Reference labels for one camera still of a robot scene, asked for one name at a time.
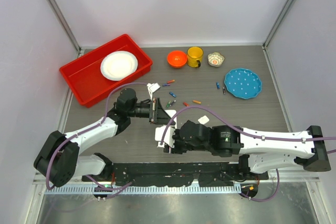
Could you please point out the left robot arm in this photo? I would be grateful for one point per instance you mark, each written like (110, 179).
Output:
(59, 159)

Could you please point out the white cable duct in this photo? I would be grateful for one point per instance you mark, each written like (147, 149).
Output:
(194, 188)

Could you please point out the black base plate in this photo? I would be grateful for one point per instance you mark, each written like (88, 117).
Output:
(208, 174)

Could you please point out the red plastic bin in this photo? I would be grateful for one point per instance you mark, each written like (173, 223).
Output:
(94, 75)

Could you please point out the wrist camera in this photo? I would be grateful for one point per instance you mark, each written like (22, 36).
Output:
(166, 148)
(152, 88)

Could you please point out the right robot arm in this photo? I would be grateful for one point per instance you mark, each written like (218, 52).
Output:
(258, 151)

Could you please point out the white battery cover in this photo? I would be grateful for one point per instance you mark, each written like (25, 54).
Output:
(203, 120)

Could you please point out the orange bowl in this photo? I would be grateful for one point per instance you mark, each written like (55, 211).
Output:
(177, 59)

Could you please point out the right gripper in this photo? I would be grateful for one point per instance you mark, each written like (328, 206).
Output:
(176, 149)

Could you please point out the patterned small bowl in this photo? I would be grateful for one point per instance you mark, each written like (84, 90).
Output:
(215, 59)

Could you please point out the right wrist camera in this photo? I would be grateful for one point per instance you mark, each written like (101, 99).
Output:
(166, 148)

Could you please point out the blue dotted plate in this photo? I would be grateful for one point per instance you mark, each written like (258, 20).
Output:
(243, 83)

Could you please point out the white paper plate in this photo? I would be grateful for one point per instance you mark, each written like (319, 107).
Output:
(118, 65)

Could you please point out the yellow mug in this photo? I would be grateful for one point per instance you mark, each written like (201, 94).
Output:
(194, 57)

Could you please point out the white remote control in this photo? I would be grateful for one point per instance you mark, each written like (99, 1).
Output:
(168, 136)

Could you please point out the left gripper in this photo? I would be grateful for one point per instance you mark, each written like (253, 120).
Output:
(159, 116)

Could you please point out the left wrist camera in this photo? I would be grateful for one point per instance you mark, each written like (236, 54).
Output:
(152, 88)

